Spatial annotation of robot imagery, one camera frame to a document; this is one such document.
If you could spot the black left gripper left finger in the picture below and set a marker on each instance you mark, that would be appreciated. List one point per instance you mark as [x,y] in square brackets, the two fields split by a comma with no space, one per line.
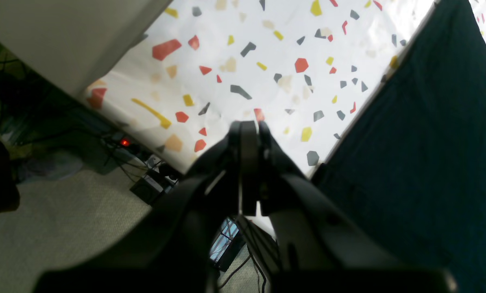
[170,247]

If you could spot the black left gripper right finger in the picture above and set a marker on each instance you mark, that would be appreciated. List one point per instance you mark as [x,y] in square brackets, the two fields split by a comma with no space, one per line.
[317,248]

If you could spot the black t-shirt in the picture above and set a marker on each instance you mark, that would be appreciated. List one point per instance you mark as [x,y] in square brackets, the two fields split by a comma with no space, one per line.
[411,172]

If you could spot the white power strip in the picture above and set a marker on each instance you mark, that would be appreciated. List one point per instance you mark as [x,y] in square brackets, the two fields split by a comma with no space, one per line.
[124,151]

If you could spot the terrazzo pattern tablecloth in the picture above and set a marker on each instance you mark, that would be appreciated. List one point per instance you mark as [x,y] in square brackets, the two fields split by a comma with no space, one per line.
[305,67]

